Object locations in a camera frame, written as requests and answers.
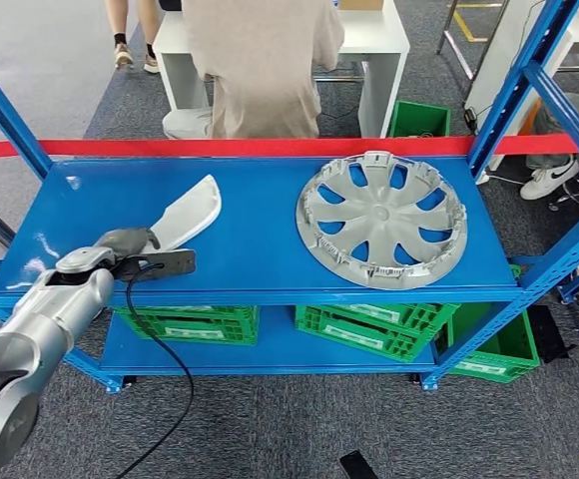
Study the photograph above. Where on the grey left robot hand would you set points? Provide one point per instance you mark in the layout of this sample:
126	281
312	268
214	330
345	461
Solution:
129	241

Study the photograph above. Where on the white mirror cover part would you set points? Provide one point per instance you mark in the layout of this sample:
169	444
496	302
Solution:
190	211

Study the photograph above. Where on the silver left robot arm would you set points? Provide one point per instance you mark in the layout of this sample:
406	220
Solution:
45	324

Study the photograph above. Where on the green plastic crate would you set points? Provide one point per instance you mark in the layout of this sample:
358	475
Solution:
434	317
209	327
319	327
419	119
514	354

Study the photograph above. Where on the person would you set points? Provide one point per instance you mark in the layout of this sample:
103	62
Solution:
259	66
122	53
548	185

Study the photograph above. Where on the red barrier belt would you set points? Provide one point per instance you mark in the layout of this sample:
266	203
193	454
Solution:
269	147

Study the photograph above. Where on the silver wheel hubcap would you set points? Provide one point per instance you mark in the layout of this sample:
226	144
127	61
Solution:
382	214

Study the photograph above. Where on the black robot foot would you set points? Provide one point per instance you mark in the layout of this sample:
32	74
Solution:
357	466

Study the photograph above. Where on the white table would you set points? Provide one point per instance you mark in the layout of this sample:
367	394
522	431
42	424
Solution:
379	33

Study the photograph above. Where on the black power adapter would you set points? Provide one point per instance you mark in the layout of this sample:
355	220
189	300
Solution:
471	121

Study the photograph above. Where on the yellow floor tape strip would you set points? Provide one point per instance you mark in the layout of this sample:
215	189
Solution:
469	25

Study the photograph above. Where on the white board panel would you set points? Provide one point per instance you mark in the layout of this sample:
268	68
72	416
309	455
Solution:
504	59

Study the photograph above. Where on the orange object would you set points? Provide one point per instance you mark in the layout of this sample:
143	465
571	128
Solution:
529	123

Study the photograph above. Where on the black flat floor box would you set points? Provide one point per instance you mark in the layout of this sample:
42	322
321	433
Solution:
548	334

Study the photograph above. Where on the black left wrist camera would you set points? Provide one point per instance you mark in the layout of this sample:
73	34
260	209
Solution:
175	263

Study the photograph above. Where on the metal tube frame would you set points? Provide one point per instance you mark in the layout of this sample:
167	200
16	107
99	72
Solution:
462	49

